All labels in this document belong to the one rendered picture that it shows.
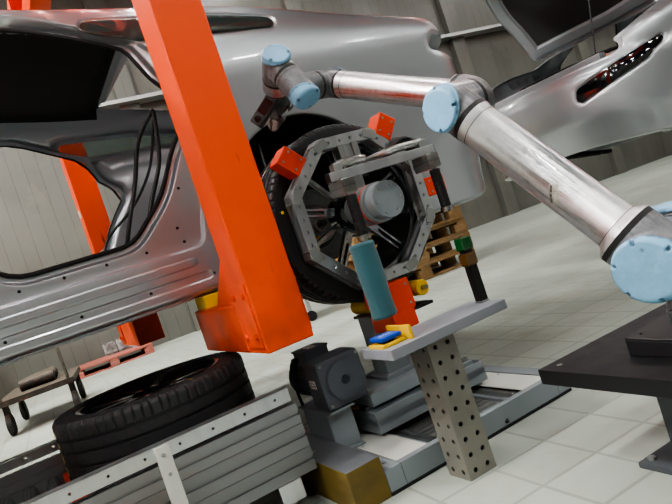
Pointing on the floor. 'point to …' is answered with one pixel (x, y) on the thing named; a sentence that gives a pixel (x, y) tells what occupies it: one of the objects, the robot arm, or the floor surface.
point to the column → (453, 409)
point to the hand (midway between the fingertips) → (271, 129)
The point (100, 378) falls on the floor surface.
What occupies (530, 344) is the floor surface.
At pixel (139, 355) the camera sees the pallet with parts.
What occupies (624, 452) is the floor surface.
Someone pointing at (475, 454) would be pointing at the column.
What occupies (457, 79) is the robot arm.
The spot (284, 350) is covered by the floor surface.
